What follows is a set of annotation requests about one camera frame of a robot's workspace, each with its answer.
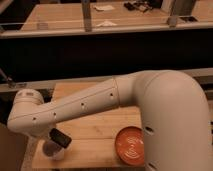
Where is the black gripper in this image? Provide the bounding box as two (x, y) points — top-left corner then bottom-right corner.
(49, 128), (72, 148)

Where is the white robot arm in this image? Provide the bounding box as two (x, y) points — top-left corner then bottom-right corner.
(7, 70), (213, 171)

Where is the white ceramic cup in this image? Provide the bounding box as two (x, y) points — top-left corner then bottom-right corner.
(42, 141), (64, 161)

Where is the wooden cutting board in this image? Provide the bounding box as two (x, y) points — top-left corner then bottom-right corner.
(31, 81), (213, 170)

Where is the orange patterned bowl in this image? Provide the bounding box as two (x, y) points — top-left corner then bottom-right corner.
(115, 126), (145, 166)

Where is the metal clamp at left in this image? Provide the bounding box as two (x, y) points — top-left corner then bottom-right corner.
(0, 68), (27, 88)

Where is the crumpled white paper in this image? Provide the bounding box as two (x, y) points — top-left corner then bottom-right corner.
(97, 20), (117, 27)

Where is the white paper sheet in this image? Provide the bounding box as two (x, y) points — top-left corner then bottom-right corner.
(93, 5), (115, 11)

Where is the black tools pile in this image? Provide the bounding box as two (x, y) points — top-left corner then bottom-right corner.
(123, 1), (153, 13)

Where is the metal frame post centre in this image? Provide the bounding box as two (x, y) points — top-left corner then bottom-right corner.
(82, 0), (92, 32)

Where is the metal frame post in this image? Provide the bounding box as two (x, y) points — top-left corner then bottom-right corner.
(167, 0), (186, 27)
(82, 0), (92, 32)

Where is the metal frame post right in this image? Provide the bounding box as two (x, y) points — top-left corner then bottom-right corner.
(167, 0), (186, 27)

